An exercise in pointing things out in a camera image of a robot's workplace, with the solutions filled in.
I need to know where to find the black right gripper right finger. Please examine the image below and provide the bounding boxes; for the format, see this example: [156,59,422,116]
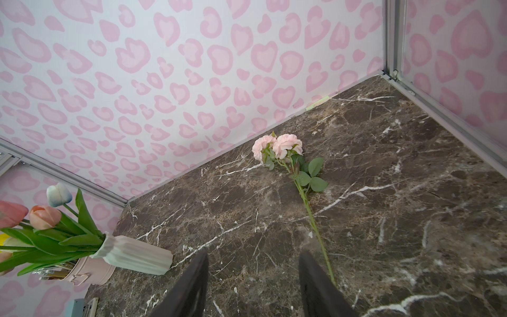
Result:
[298,250,358,317]

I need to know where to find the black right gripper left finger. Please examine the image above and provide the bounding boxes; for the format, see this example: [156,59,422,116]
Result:
[149,251,209,317]

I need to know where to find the small pink twin rose stem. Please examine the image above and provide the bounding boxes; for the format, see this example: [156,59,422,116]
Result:
[252,133,336,285]

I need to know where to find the white ribbed vase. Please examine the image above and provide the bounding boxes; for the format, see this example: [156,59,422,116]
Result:
[90,234,173,276]

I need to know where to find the pink pen cup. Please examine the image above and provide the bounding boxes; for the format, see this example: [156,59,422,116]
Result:
[63,257,116,287]

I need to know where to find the grey rectangular eraser block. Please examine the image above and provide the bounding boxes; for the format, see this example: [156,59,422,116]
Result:
[64,297,98,317]

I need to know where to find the tulip bunch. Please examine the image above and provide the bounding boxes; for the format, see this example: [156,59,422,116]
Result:
[1,183,106,276]

